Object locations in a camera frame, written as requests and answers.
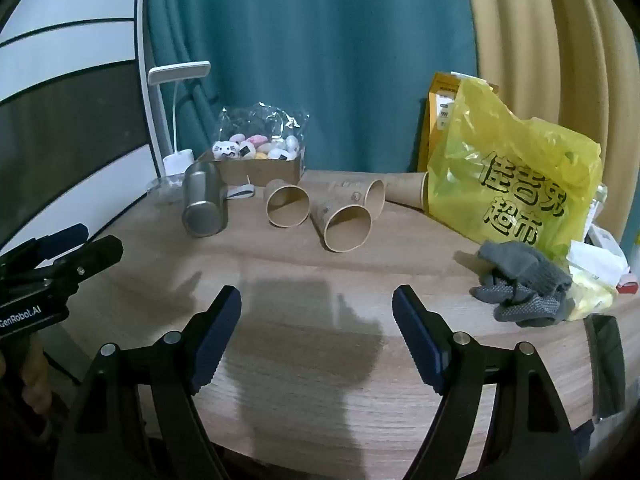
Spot white desk lamp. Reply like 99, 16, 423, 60
146, 61, 212, 177

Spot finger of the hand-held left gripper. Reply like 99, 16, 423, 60
47, 234, 125, 286
30, 224, 90, 261

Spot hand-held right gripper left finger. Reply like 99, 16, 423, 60
52, 285, 242, 480

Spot orange cardboard package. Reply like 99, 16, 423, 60
427, 72, 501, 173

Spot cardboard box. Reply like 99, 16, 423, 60
197, 147, 307, 188

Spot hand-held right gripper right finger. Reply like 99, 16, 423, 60
391, 285, 583, 480

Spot brown paper cup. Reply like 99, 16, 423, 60
345, 179, 387, 221
263, 178, 311, 227
310, 192, 373, 253
385, 171, 431, 211

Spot teal curtain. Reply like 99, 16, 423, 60
142, 0, 481, 176

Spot yellow plastic shopping bag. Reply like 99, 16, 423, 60
425, 77, 603, 261

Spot pile of small toy figures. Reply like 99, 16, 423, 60
212, 132, 301, 162

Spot clear plastic bag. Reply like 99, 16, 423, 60
216, 102, 311, 161

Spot white tissue pack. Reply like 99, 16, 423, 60
567, 225, 628, 286

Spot person's left hand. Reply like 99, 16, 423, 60
17, 334, 52, 407

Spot grey knit glove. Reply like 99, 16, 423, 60
470, 282, 576, 328
476, 240, 574, 295

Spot stainless steel tumbler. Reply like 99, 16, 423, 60
181, 161, 230, 239

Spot yellow plastic packet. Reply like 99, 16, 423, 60
567, 265, 618, 322

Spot beige curtain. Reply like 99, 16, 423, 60
462, 0, 638, 241

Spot black smartphone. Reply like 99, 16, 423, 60
584, 312, 627, 423

